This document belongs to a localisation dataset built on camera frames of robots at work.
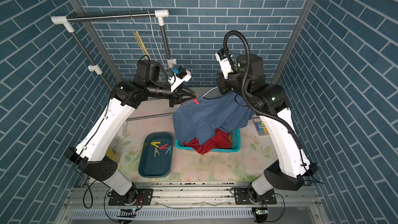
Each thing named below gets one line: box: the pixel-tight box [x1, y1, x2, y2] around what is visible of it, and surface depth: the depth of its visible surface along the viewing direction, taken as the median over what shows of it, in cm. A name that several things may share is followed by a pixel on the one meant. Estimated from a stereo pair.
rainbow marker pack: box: [252, 116, 270, 137], surface depth 100 cm
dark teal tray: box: [137, 132, 174, 179], surface depth 88 cm
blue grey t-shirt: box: [173, 92, 255, 146], surface depth 77 cm
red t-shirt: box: [181, 128, 232, 156], surface depth 82 cm
